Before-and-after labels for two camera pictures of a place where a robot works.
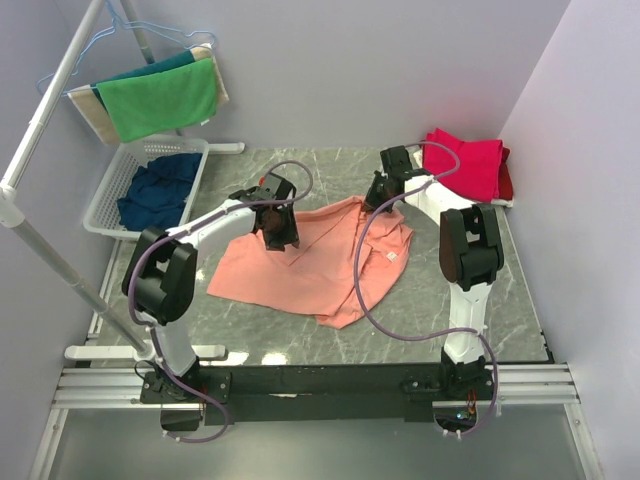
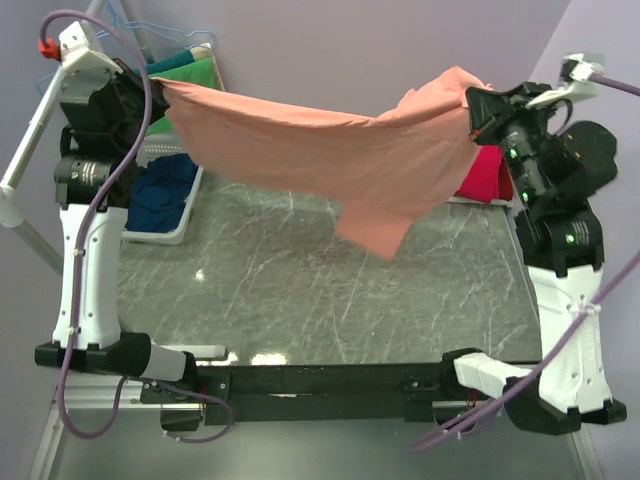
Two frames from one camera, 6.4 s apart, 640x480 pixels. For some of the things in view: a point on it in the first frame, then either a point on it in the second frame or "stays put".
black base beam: [336, 393] stays put
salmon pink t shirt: [316, 279] to [367, 170]
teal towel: [171, 60] stays put
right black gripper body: [381, 205] to [518, 129]
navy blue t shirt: [158, 193] stays put
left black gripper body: [284, 212] to [132, 92]
